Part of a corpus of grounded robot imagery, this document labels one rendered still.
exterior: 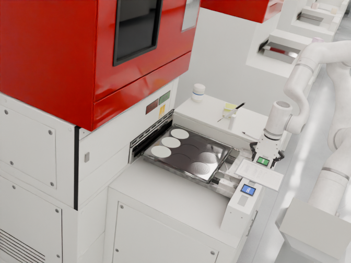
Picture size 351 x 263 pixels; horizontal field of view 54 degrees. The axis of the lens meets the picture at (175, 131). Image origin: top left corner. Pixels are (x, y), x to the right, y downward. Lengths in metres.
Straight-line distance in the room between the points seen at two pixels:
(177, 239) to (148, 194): 0.24
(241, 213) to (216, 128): 0.64
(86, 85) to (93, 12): 0.24
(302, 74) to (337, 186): 0.50
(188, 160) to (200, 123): 0.32
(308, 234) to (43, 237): 1.19
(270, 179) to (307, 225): 0.25
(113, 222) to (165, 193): 0.31
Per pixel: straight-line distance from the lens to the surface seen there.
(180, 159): 1.72
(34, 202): 1.70
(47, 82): 1.29
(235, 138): 1.92
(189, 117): 1.97
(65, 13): 1.15
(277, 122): 1.58
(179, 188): 1.67
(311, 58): 1.71
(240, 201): 1.49
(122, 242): 1.82
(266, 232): 2.83
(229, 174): 1.69
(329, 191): 1.63
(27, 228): 1.87
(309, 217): 1.56
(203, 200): 1.64
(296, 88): 1.63
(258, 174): 1.66
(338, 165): 1.66
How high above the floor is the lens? 1.90
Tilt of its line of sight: 31 degrees down
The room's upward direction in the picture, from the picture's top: 11 degrees clockwise
